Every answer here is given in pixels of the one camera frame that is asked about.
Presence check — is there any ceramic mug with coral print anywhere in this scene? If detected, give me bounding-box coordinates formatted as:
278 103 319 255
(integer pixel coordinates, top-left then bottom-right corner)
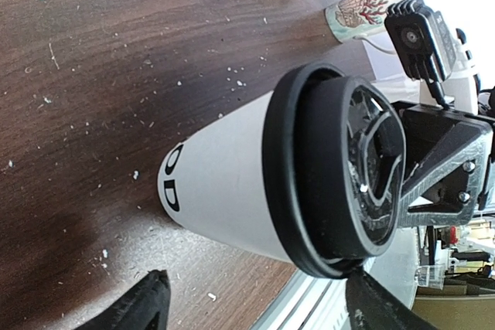
324 0 399 55

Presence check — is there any black plastic cup lid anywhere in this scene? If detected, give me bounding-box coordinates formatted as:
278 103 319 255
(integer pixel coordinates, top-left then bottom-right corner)
261 62 406 279

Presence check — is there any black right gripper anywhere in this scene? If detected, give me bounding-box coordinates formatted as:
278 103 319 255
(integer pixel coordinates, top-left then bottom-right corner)
384 0 494 227

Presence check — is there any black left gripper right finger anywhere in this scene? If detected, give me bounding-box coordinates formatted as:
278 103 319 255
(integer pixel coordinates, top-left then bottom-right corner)
345 270 436 330

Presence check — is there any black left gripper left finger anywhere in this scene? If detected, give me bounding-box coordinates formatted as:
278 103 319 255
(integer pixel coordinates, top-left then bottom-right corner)
77 270 171 330

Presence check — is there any metal front rail base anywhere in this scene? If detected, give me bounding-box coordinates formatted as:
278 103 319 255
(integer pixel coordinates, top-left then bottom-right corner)
251 227 425 329

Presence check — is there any white paper coffee cup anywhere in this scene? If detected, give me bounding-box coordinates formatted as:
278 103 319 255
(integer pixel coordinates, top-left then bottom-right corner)
157 94 289 261

